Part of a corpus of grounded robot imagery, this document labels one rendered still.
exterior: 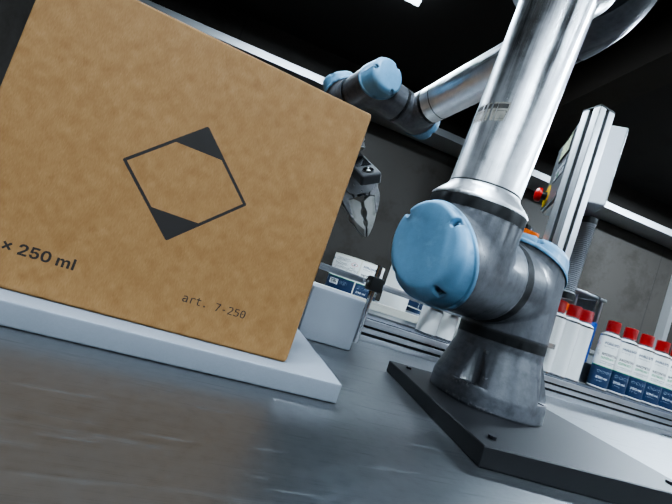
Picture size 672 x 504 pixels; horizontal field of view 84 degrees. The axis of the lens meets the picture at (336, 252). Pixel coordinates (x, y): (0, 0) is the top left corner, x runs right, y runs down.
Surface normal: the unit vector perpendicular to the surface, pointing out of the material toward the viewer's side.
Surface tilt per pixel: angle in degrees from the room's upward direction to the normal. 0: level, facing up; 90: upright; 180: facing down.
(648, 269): 90
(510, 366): 72
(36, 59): 90
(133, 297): 90
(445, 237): 99
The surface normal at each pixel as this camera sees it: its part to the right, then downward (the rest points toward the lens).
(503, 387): -0.10, -0.40
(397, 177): 0.18, 0.00
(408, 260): -0.83, -0.15
